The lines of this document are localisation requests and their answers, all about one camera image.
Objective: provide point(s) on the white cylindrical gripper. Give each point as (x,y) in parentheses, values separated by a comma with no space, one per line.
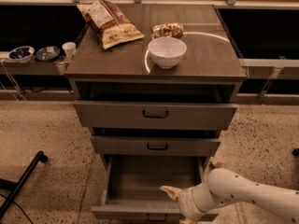
(186,202)

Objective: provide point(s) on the grey bottom drawer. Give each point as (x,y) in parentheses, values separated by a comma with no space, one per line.
(132,189)

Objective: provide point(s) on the grey drawer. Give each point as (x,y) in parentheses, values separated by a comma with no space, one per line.
(155,146)
(132,189)
(164,116)

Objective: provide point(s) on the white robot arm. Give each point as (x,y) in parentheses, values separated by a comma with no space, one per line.
(223,187)

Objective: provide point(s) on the grey middle drawer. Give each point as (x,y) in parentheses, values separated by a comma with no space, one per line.
(155,146)

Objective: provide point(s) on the grey wooden drawer cabinet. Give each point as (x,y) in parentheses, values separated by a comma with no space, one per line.
(209,73)

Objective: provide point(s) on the grey top drawer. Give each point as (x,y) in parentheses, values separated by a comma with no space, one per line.
(164,116)

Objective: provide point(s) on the black metal stand leg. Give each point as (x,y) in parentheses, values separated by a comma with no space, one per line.
(15,187)

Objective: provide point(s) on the white ceramic bowl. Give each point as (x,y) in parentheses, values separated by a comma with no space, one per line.
(167,51)

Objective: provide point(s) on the shiny gold snack packet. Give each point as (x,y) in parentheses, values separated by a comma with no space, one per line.
(167,29)

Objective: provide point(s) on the brown yellow chip bag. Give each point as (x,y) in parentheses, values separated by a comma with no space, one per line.
(110,24)

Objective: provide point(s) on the white paper cup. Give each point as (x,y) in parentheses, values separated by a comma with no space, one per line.
(69,49)

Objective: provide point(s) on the dark teal bowl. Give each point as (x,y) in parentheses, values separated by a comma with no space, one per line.
(48,54)

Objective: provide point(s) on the blue patterned bowl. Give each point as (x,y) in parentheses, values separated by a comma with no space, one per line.
(22,54)

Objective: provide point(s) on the low grey side shelf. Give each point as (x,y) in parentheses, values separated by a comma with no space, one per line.
(34,67)

